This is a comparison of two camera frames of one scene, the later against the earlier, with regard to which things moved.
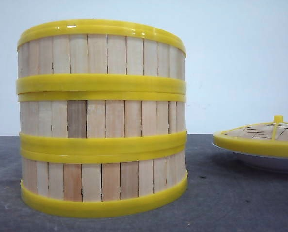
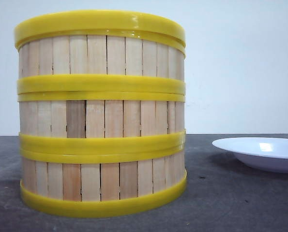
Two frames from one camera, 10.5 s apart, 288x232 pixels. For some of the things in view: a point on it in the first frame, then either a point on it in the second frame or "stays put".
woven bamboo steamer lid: x=278 y=137 → x=153 y=27
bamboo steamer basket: x=103 y=183 stays put
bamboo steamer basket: x=97 y=57 stays put
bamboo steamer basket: x=102 y=123 stays put
